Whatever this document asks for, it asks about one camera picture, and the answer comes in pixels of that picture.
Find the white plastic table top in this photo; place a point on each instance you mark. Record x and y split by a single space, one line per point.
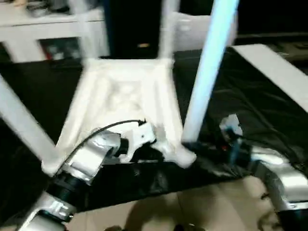
101 96

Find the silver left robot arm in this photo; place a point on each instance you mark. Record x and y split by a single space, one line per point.
84 161

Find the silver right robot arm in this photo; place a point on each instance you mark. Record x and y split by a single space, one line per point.
288 178

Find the black work mat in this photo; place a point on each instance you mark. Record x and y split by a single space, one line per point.
240 84

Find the white flat board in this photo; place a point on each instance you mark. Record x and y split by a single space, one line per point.
276 69

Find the grey cushion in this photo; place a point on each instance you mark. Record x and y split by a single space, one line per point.
187 33

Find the tall black cabinet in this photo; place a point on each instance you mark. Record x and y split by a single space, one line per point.
134 24

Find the round grey appliance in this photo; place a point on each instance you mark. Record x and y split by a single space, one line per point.
59 4

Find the white cabinet with glass doors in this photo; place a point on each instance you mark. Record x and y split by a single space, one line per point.
24 31

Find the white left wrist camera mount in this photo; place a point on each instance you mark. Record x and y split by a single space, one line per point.
142 136

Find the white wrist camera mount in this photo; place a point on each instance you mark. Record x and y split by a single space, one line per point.
142 136
232 125

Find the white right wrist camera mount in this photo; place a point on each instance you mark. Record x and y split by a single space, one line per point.
232 125

